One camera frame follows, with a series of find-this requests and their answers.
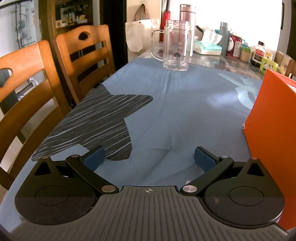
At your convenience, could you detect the white tote bag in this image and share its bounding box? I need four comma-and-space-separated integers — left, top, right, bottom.
125, 20, 161, 55

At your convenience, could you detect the pink thermos bottle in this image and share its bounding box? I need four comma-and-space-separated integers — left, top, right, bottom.
180, 4, 196, 58

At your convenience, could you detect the orange cardboard box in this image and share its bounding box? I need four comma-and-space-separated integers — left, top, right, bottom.
243, 69, 296, 231

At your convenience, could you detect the green-lidded small jar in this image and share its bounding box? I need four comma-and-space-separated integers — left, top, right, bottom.
240, 44, 251, 62

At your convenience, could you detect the dark bottle with red label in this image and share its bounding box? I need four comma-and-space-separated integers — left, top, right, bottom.
252, 41, 266, 67

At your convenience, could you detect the wooden chair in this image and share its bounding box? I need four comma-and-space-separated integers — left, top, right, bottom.
0, 40, 71, 190
53, 24, 116, 105
285, 59, 296, 80

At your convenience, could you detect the blue star-print tablecloth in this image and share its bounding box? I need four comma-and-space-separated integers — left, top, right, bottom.
0, 57, 296, 232

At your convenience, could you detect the yellow-green panda box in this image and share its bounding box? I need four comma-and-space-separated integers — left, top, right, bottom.
260, 57, 281, 75

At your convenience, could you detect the clear glass mug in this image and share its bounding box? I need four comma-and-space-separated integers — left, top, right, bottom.
151, 20, 193, 71

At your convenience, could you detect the tissue pack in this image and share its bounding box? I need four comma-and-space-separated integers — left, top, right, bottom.
194, 30, 222, 55

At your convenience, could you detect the red and white jar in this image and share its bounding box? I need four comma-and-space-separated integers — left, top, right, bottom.
227, 35, 243, 58

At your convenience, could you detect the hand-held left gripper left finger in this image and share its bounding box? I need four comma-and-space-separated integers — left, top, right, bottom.
34, 146, 119, 194

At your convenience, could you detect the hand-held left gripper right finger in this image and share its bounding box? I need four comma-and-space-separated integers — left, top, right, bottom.
180, 146, 266, 195

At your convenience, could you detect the wooden cabinet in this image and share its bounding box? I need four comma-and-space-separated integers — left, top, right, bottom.
38, 0, 102, 47

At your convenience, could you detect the white metal rack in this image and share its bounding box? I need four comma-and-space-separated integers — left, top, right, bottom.
14, 5, 37, 48

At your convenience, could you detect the red umbrella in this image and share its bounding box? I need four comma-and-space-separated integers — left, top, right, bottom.
162, 0, 173, 31

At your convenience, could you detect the grey bottle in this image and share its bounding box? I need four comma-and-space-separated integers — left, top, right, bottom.
217, 22, 230, 55

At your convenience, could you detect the brown bag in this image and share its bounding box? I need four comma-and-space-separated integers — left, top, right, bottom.
133, 4, 151, 22

